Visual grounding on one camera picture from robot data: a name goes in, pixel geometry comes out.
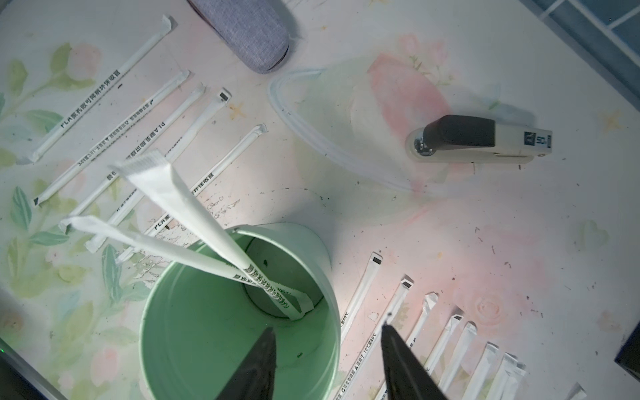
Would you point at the eleventh straw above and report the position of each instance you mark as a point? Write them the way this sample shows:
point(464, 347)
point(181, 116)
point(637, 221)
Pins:
point(220, 100)

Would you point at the fifteenth straw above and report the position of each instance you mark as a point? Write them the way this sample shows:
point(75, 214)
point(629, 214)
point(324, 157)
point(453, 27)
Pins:
point(101, 89)

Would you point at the purple fabric glasses case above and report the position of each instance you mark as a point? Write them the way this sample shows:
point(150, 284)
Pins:
point(253, 30)

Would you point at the thirteenth straw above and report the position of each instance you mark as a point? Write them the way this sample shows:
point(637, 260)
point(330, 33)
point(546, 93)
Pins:
point(141, 147)

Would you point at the clear plastic lid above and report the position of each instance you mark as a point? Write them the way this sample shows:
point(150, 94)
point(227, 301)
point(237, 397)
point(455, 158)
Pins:
point(334, 111)

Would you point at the sixteenth straw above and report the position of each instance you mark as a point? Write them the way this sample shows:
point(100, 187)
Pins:
point(165, 220)

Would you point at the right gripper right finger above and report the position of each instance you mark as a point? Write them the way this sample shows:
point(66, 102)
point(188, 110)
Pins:
point(405, 376)

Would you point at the wrapped straws in cup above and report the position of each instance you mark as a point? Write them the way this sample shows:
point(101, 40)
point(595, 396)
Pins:
point(154, 176)

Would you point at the green cylindrical cup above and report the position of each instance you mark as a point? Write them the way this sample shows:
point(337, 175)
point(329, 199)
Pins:
point(198, 327)

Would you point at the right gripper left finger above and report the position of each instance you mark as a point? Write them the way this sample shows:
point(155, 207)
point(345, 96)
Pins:
point(255, 376)

